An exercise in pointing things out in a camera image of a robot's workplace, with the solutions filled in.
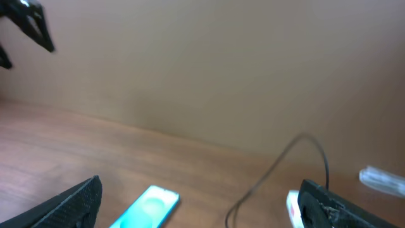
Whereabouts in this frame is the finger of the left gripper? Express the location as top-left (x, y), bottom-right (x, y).
top-left (1, 0), bottom-right (55, 53)
top-left (0, 46), bottom-right (13, 69)

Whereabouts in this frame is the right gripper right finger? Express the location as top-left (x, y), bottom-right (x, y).
top-left (297, 179), bottom-right (397, 228)

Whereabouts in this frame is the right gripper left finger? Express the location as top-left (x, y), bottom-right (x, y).
top-left (1, 175), bottom-right (103, 228)

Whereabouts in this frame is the blue Galaxy smartphone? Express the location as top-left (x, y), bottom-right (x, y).
top-left (110, 185), bottom-right (180, 228)

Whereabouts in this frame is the black charger cable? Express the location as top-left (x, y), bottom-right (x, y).
top-left (224, 132), bottom-right (330, 228)

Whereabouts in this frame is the white power strip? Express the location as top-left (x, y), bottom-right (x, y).
top-left (286, 190), bottom-right (304, 228)

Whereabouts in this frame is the white cables top corner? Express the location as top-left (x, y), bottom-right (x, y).
top-left (359, 165), bottom-right (405, 199)

